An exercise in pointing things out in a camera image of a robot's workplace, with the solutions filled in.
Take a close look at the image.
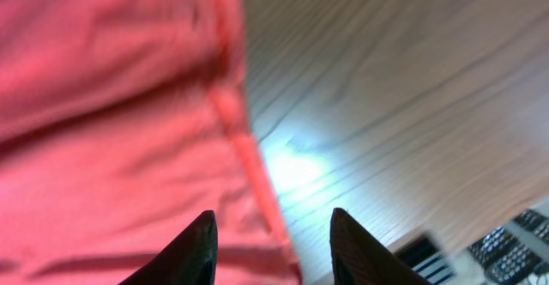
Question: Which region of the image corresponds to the orange red t-shirt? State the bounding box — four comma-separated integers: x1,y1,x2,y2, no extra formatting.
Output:
1,0,303,284

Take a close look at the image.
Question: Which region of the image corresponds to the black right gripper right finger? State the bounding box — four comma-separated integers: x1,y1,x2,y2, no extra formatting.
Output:
329,208,429,285

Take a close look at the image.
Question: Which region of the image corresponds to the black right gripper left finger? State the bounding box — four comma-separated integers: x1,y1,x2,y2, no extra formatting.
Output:
120,210,218,285

